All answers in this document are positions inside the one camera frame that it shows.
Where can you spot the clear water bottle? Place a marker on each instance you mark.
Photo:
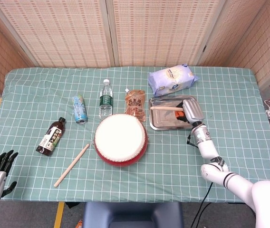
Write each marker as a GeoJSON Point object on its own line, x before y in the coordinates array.
{"type": "Point", "coordinates": [106, 99]}

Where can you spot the green checked tablecloth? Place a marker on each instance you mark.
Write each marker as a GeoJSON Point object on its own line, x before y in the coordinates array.
{"type": "Point", "coordinates": [163, 166]}

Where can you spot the bamboo folding screen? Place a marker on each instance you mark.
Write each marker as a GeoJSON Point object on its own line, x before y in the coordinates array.
{"type": "Point", "coordinates": [66, 33]}

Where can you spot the purple tissue pack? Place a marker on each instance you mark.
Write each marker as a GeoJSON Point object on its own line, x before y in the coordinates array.
{"type": "Point", "coordinates": [173, 78]}

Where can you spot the light blue drink can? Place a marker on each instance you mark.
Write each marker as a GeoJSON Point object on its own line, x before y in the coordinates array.
{"type": "Point", "coordinates": [80, 109]}

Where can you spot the wooden drumstick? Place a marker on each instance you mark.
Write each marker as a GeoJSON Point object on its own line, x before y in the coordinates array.
{"type": "Point", "coordinates": [72, 165]}
{"type": "Point", "coordinates": [164, 108]}

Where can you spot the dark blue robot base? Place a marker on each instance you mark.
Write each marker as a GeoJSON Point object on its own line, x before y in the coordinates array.
{"type": "Point", "coordinates": [132, 215]}

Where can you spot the red and white drum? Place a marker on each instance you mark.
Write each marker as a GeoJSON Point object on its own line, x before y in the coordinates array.
{"type": "Point", "coordinates": [119, 136]}

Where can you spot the brown tea bottle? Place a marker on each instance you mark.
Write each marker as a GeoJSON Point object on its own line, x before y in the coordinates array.
{"type": "Point", "coordinates": [51, 137]}

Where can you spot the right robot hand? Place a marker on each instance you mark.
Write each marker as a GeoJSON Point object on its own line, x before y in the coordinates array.
{"type": "Point", "coordinates": [193, 111]}

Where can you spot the stainless steel tray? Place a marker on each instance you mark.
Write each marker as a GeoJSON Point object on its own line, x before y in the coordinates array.
{"type": "Point", "coordinates": [163, 121]}

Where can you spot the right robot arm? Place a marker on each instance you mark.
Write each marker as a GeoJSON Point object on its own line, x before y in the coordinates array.
{"type": "Point", "coordinates": [220, 171]}

